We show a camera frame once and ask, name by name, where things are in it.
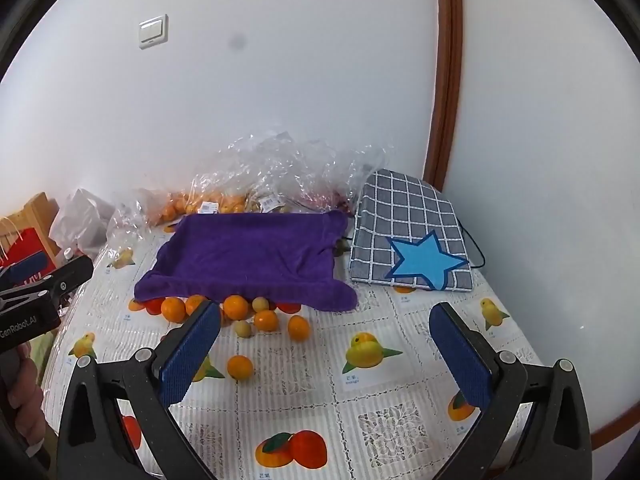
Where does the small clear plastic bag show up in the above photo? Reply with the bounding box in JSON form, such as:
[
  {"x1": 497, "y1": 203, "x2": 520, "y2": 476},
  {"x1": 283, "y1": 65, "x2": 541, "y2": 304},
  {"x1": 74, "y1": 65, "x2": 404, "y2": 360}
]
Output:
[{"x1": 106, "y1": 197, "x2": 151, "y2": 260}]

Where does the person's left hand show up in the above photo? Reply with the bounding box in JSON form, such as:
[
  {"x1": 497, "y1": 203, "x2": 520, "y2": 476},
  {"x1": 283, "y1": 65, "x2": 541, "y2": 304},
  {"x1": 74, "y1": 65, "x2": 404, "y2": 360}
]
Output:
[{"x1": 8, "y1": 342, "x2": 47, "y2": 446}]

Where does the clear plastic bag of fruit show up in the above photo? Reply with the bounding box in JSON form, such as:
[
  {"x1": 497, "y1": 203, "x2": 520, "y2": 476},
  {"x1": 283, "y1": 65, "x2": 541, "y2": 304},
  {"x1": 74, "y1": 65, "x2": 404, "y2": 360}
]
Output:
[{"x1": 138, "y1": 132, "x2": 387, "y2": 226}]

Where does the brown wooden door frame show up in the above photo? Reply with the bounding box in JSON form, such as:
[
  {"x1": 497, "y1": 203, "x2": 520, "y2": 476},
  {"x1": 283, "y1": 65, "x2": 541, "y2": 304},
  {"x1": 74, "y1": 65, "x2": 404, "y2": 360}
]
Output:
[{"x1": 423, "y1": 0, "x2": 464, "y2": 190}]

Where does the orange kumquat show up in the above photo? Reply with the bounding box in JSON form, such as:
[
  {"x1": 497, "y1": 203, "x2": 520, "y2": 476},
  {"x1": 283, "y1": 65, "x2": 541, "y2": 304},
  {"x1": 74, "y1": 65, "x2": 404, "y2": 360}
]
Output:
[
  {"x1": 184, "y1": 295, "x2": 207, "y2": 316},
  {"x1": 288, "y1": 315, "x2": 311, "y2": 342},
  {"x1": 227, "y1": 356, "x2": 254, "y2": 382}
]

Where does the purple towel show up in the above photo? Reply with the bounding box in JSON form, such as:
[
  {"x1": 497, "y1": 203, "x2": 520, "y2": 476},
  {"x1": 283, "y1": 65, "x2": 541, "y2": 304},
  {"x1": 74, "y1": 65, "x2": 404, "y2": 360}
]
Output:
[{"x1": 134, "y1": 210, "x2": 357, "y2": 312}]

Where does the red paper bag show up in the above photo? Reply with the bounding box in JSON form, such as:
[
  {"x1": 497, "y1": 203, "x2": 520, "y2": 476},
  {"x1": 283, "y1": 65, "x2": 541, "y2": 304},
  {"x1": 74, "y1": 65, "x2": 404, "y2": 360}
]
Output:
[{"x1": 1, "y1": 228, "x2": 55, "y2": 283}]

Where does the fruit print tablecloth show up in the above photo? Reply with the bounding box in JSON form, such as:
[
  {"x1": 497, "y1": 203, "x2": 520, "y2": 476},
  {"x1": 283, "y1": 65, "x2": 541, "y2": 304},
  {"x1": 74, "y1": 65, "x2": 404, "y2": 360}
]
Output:
[{"x1": 40, "y1": 219, "x2": 547, "y2": 480}]

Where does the grey checked cushion with star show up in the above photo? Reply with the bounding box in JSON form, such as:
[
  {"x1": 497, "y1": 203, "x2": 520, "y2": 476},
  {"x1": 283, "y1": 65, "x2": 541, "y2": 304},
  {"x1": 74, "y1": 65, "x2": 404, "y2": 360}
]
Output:
[{"x1": 348, "y1": 169, "x2": 473, "y2": 292}]

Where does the white plastic bag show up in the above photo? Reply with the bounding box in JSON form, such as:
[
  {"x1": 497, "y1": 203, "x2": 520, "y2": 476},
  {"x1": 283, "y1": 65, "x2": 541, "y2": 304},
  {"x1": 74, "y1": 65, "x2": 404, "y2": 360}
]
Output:
[{"x1": 49, "y1": 188, "x2": 115, "y2": 258}]

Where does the tan longan fruit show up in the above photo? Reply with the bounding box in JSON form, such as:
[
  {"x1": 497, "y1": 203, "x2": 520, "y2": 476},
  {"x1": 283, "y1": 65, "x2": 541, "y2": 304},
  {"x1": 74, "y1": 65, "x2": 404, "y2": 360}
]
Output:
[
  {"x1": 233, "y1": 320, "x2": 253, "y2": 338},
  {"x1": 252, "y1": 297, "x2": 270, "y2": 313}
]

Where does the orange tangerine large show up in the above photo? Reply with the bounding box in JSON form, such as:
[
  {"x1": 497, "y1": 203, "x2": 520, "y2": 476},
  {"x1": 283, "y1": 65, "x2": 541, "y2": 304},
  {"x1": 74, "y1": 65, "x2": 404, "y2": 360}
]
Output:
[{"x1": 222, "y1": 295, "x2": 250, "y2": 321}]

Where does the white wall switch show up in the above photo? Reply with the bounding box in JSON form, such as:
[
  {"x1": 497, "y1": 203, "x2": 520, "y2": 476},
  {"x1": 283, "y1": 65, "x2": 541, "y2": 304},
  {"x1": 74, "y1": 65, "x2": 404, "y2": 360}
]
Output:
[{"x1": 138, "y1": 14, "x2": 168, "y2": 50}]

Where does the black cable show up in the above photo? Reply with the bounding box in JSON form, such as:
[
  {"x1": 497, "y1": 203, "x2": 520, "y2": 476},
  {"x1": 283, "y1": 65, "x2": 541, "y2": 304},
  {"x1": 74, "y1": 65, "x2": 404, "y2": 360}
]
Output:
[{"x1": 458, "y1": 223, "x2": 487, "y2": 271}]

